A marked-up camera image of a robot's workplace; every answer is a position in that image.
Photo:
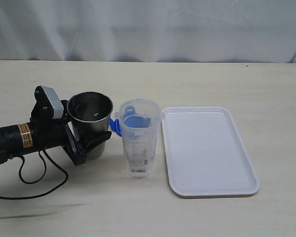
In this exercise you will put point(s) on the blue container lid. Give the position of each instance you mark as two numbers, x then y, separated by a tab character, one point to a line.
131	119

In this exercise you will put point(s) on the clear plastic tall container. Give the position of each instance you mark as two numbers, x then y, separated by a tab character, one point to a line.
139	144

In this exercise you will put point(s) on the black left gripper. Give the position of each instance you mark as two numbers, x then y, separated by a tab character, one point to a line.
56	132

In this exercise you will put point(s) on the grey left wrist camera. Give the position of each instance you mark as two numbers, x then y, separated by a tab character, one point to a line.
49	105

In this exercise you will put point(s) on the white plastic tray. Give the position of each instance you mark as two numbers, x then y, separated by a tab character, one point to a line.
205	154

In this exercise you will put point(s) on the white backdrop curtain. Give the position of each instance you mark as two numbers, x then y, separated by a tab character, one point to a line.
149	30

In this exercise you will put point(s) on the stainless steel cup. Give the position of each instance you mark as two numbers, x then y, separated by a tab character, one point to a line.
89	112

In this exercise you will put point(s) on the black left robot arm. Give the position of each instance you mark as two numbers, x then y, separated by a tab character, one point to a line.
18	140

